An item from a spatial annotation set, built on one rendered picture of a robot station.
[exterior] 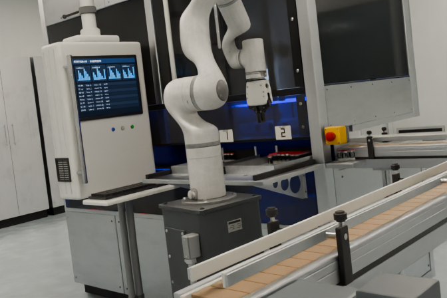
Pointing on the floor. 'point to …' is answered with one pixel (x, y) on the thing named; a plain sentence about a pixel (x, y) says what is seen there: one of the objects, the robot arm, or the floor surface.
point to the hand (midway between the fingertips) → (261, 118)
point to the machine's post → (314, 84)
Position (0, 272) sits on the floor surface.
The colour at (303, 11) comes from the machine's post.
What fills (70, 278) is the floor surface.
